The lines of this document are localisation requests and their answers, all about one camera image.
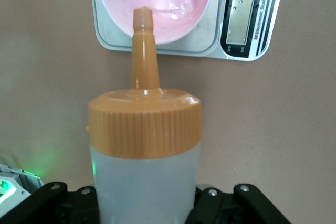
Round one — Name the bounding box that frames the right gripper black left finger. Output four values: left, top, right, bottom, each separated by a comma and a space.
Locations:
0, 181, 102, 224

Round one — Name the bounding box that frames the silver digital kitchen scale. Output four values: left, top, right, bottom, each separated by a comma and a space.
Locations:
88, 0, 287, 62

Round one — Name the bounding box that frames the brown table cover mat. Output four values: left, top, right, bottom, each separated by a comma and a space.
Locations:
0, 0, 336, 224

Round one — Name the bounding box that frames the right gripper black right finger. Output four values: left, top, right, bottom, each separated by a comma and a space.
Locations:
185, 183, 291, 224

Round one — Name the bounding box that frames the squeeze bottle with orange cap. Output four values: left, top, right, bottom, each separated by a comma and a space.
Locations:
86, 7, 202, 224

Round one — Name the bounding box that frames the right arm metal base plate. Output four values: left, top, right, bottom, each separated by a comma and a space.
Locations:
0, 163, 44, 196

